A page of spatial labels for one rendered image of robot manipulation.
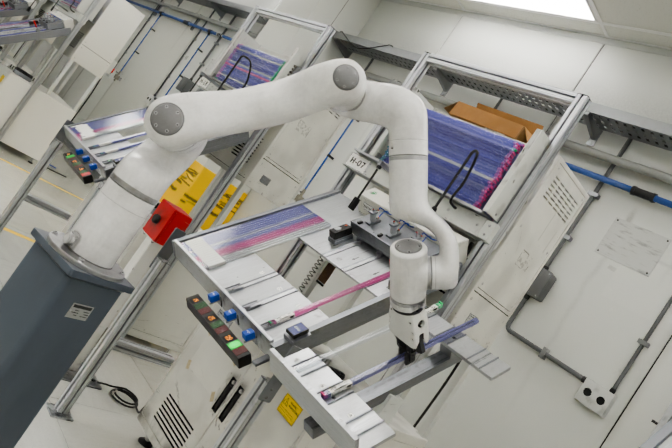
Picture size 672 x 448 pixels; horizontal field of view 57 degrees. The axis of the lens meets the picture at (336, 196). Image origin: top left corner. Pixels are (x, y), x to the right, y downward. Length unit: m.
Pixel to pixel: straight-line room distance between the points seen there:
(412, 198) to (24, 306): 0.87
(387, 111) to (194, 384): 1.36
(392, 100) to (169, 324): 2.24
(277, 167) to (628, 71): 2.14
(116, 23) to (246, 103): 4.84
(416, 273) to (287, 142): 1.96
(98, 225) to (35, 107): 4.76
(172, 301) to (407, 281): 2.07
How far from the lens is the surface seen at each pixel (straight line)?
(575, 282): 3.54
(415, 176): 1.40
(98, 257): 1.46
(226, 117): 1.39
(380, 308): 1.89
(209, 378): 2.34
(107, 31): 6.19
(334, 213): 2.36
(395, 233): 2.09
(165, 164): 1.48
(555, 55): 4.36
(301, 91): 1.39
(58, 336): 1.50
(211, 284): 1.99
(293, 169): 3.33
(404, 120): 1.41
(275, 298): 1.90
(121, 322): 2.33
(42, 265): 1.48
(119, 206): 1.43
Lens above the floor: 1.07
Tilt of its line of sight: 3 degrees up
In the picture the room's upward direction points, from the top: 34 degrees clockwise
